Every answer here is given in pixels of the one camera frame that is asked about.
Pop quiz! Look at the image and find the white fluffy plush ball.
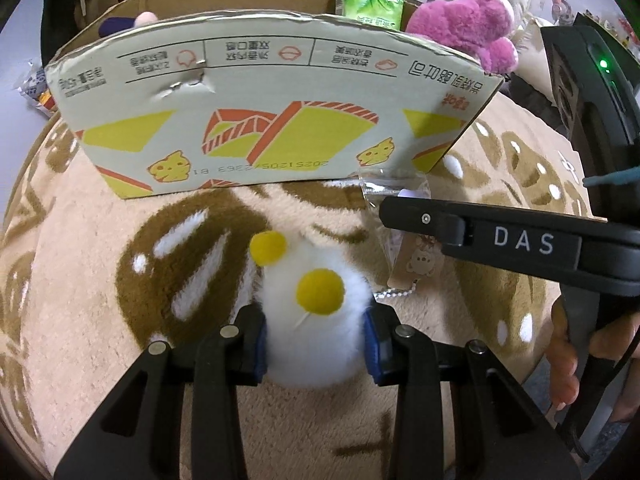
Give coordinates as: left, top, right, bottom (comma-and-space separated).
249, 230, 373, 388

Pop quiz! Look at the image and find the beige flower printed blanket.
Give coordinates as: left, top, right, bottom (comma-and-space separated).
0, 85, 640, 480

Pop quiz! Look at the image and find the brown bear keychain card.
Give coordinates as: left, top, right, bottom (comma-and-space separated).
377, 232, 448, 301

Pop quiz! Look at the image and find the person's right hand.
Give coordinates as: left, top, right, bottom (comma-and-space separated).
546, 301, 640, 423

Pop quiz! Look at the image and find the green tissue packet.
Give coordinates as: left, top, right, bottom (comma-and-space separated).
334, 0, 405, 28

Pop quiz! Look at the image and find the clear plastic bag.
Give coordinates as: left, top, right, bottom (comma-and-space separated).
357, 169, 433, 206

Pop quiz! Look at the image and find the teal cable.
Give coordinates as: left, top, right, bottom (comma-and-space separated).
582, 169, 640, 188

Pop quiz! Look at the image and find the blue and pink plush toy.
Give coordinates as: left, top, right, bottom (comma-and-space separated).
98, 10, 161, 38

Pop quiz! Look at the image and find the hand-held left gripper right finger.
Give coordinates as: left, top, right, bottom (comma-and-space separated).
362, 305, 583, 480

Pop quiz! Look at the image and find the printed cardboard box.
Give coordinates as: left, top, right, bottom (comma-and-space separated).
44, 0, 506, 200

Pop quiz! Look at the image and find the pile of snack packets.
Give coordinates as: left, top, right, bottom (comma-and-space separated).
19, 57, 57, 117

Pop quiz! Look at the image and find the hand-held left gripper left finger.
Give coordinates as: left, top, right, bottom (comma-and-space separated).
52, 305, 268, 480

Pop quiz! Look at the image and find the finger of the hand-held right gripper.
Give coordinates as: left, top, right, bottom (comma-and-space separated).
378, 195, 618, 293

